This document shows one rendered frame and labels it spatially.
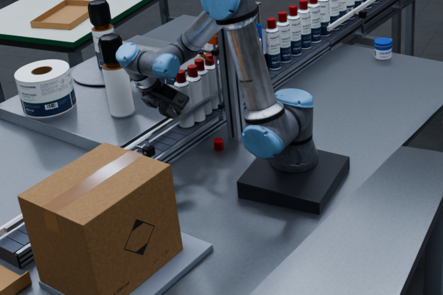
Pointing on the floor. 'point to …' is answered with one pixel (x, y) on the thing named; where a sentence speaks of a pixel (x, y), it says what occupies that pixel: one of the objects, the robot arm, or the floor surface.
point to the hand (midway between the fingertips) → (179, 116)
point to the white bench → (122, 8)
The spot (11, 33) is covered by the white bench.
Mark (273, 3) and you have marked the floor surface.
